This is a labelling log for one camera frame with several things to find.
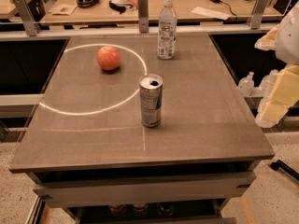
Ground black stand foot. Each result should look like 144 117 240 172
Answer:
270 160 299 181

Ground left metal bracket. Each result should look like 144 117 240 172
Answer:
12 0 40 36

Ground red apple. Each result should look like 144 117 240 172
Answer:
96 46 121 71

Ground small clear bottle left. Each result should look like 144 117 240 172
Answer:
238 72 254 96

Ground metal bracket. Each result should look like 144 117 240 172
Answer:
137 0 149 33
12 0 40 36
248 0 268 30

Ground clear plastic water bottle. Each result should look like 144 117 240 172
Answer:
157 0 178 60

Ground black sunglasses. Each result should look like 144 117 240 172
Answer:
109 1 134 14

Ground right metal bracket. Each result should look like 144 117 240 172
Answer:
248 0 268 30

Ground silver blue drink can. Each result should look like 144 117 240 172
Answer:
139 74 163 128

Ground middle metal bracket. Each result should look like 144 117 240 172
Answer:
137 0 149 33

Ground small paper card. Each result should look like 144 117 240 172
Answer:
50 4 77 16

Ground small clear bottle right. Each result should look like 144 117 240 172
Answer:
259 69 278 97

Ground small clear bottle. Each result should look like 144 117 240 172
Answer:
259 69 278 97
238 72 254 96

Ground white paper sheet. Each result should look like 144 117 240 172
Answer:
192 7 230 21

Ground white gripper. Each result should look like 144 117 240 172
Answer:
254 2 299 128

